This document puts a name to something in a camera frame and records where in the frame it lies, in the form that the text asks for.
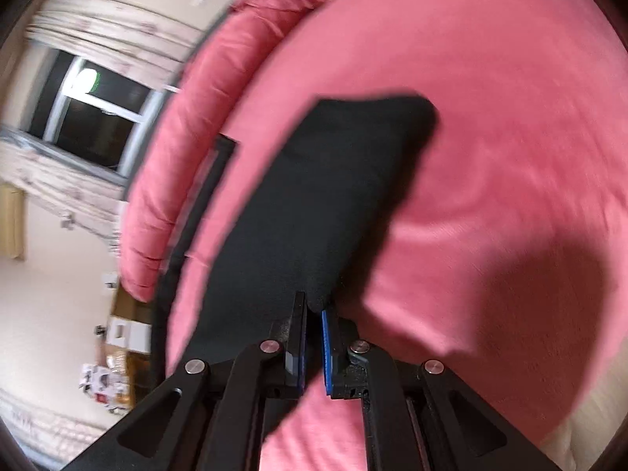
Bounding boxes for window with grey frame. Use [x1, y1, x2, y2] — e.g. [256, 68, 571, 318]
[19, 49, 165, 183]

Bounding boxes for wooden air conditioner cover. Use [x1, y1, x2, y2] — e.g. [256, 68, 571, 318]
[0, 183, 26, 259]

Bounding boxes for wooden shelf desk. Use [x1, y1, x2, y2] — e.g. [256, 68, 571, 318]
[96, 284, 151, 414]

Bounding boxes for white appliance box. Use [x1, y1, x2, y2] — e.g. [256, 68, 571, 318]
[79, 363, 131, 413]

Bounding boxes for pink folded duvet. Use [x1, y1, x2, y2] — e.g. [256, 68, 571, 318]
[119, 0, 328, 302]

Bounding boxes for black pants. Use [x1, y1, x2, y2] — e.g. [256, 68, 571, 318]
[150, 94, 436, 386]

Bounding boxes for pink patterned curtain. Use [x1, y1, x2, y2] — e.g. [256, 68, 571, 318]
[1, 138, 124, 241]
[24, 0, 202, 89]

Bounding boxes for pink bed sheet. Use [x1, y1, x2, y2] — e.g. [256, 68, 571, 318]
[167, 0, 627, 470]

